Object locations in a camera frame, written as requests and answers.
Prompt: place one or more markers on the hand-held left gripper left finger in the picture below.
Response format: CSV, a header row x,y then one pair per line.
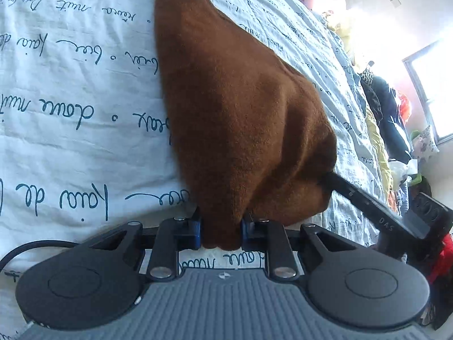
x,y
194,235

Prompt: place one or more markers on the white plastic bag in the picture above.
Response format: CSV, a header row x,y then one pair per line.
x,y
403,170

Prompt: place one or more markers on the brown knit garment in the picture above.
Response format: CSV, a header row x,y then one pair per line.
x,y
240,113

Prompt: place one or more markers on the orange cloth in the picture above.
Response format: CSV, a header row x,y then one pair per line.
x,y
405,105

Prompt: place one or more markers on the dark navy garment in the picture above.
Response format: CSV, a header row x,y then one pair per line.
x,y
389,113

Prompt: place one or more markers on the bright window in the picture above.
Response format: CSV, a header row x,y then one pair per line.
x,y
433,85

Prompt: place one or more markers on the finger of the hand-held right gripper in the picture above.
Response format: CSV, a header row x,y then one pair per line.
x,y
354,193

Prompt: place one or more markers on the floral cushion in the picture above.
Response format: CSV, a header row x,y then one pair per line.
x,y
425,143

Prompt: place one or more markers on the red cloth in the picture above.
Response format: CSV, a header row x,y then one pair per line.
x,y
444,258

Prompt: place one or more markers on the white script-printed bed sheet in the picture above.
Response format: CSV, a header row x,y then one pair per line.
x,y
78,88

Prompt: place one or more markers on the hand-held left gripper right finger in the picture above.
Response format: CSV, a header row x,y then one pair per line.
x,y
246,235

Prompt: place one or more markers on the yellow cloth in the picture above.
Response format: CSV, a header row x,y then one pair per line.
x,y
378,148

